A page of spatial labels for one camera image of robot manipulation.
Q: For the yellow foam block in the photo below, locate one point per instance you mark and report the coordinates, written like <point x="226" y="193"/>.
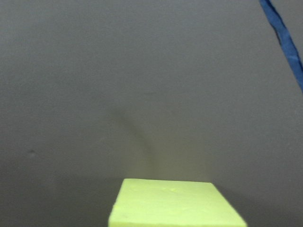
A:
<point x="162" y="203"/>

